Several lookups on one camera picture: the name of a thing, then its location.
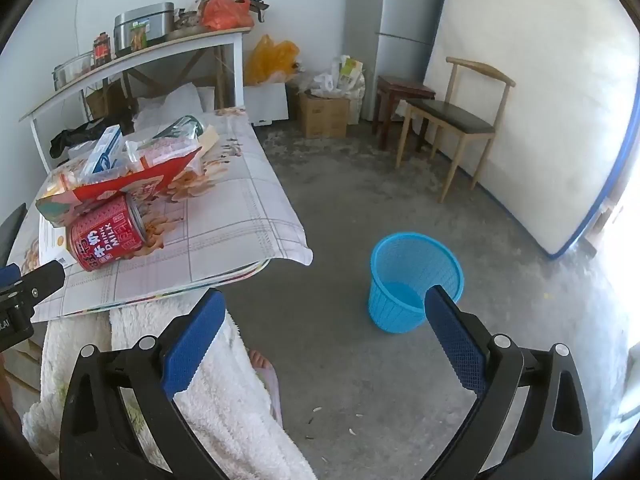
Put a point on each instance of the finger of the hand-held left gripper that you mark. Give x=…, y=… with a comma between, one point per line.
x=45, y=280
x=12, y=232

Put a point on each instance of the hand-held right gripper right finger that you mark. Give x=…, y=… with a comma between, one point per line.
x=455, y=340

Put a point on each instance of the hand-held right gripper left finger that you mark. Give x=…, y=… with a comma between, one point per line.
x=195, y=345

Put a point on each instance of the red metal can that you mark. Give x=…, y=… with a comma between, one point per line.
x=100, y=240

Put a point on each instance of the blue plastic mesh waste basket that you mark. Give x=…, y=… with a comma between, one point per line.
x=395, y=265

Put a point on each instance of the blue and white carton box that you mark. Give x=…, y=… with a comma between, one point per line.
x=102, y=150

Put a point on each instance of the red snack bag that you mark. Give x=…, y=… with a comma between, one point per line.
x=125, y=182

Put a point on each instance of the clear pink snack wrapper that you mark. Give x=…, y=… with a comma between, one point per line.
x=165, y=152

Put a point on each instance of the white printed paper card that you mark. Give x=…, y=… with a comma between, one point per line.
x=50, y=242

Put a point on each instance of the person's foot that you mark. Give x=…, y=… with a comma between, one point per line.
x=257, y=358

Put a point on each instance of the clear bag of orange snacks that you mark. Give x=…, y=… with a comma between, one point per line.
x=60, y=180

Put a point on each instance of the lilac slipper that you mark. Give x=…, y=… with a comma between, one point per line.
x=272, y=395

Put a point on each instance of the black cloth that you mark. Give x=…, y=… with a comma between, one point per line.
x=75, y=135

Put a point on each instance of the floral checked tablecloth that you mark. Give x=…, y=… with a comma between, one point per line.
x=225, y=220

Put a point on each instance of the dark sauce bottle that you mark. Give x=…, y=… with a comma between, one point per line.
x=97, y=52
x=106, y=47

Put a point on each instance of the beige cardboard piece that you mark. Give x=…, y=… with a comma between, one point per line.
x=208, y=137

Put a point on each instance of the wooden chair with dark seat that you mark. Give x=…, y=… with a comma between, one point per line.
x=450, y=115

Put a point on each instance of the white table with wooden top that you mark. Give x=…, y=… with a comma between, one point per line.
x=150, y=52

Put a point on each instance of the white mattress with blue edge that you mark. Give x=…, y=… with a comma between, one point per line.
x=525, y=110

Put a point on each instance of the stainless steel container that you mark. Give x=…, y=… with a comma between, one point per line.
x=142, y=25

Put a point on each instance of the white foam box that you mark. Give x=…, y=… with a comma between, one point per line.
x=265, y=102

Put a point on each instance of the dark wooden stool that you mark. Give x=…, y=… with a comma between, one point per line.
x=405, y=85

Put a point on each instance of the brown cardboard box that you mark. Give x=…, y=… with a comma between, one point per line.
x=322, y=115

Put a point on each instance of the white and green printed sack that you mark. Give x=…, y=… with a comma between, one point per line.
x=352, y=80

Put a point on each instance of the white plastic bag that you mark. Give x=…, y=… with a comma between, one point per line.
x=325, y=85

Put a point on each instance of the yellow plastic bag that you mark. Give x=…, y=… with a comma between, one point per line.
x=270, y=60

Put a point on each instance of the orange plastic bag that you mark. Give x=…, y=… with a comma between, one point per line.
x=225, y=10

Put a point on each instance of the grey refrigerator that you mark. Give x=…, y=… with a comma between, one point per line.
x=400, y=10

